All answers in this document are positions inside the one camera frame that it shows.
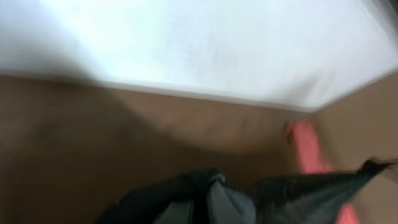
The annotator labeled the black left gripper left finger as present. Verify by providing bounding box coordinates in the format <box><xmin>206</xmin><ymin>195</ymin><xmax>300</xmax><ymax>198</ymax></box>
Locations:
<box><xmin>153</xmin><ymin>200</ymin><xmax>195</xmax><ymax>224</ymax></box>

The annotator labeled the black printed cycling jersey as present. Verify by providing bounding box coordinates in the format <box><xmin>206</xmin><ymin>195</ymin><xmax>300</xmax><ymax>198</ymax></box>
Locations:
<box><xmin>97</xmin><ymin>160</ymin><xmax>397</xmax><ymax>224</ymax></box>

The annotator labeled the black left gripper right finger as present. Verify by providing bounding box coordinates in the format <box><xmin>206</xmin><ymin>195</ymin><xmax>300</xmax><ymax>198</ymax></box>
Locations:
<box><xmin>207</xmin><ymin>182</ymin><xmax>256</xmax><ymax>224</ymax></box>

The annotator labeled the red folded garment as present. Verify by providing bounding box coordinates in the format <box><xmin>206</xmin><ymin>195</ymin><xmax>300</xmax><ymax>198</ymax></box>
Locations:
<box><xmin>286</xmin><ymin>120</ymin><xmax>360</xmax><ymax>224</ymax></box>

